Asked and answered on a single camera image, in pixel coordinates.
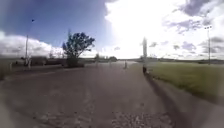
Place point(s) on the thin pole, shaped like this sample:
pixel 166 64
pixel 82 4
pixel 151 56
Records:
pixel 144 53

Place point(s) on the grass field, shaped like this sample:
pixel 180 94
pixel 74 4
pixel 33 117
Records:
pixel 190 75

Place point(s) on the street lamp pole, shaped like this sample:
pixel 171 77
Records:
pixel 26 50

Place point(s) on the dark leafy tree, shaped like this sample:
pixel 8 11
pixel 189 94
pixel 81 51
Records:
pixel 77 45

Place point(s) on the grey asphalt road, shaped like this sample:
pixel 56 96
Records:
pixel 86 96

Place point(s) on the tall floodlight pole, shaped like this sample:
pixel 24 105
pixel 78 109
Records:
pixel 209 46

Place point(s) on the short bollard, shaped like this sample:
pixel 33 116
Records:
pixel 125 65

